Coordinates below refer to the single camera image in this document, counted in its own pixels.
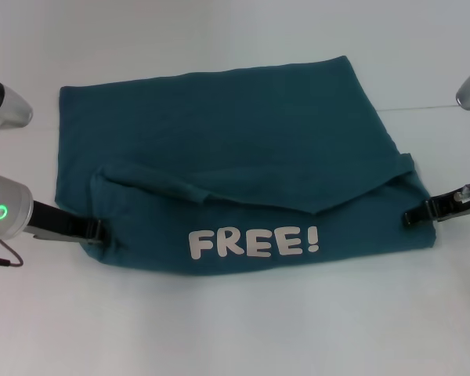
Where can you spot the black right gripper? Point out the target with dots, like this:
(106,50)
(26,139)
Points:
(454,203)

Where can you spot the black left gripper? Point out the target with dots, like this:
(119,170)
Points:
(55,225)

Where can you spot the teal blue t-shirt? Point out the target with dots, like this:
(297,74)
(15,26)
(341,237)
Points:
(239,137)

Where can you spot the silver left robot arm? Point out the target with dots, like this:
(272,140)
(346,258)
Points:
(4,207)

